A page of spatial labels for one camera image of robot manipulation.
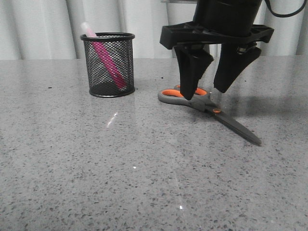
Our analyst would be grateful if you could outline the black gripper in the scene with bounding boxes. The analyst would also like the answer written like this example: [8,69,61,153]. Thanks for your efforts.
[160,0,274,100]

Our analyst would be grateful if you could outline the grey orange handled scissors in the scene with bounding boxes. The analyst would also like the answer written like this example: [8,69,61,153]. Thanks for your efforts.
[158,85,261,145]

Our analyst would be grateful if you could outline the pink pen with clear cap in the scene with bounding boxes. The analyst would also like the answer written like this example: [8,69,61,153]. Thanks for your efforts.
[80,22,127,91]

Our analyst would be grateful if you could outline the black mesh pen cup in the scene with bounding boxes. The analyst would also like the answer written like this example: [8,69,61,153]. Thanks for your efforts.
[80,32,135,98]

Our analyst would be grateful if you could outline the light grey curtain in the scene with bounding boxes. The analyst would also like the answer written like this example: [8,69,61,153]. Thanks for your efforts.
[0,0,308,60]

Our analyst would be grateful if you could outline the black cable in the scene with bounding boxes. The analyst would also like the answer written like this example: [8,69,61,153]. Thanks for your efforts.
[264,0,306,18]

